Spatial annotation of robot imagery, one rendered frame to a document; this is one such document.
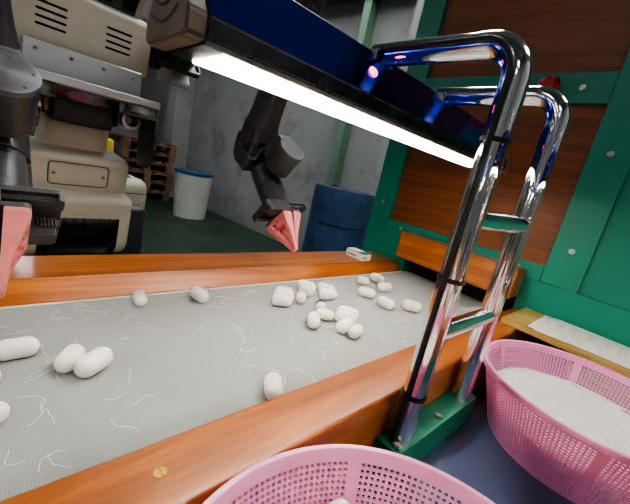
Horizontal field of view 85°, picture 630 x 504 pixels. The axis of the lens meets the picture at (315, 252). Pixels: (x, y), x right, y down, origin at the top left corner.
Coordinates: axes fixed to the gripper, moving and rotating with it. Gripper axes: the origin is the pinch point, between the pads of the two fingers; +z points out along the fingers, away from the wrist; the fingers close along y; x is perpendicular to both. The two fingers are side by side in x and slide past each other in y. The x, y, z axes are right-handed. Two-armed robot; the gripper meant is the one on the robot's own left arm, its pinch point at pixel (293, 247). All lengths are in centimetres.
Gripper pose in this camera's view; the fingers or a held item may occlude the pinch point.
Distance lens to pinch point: 69.1
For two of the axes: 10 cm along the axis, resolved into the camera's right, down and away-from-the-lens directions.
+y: 7.2, -0.2, 6.9
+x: -5.9, 5.0, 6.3
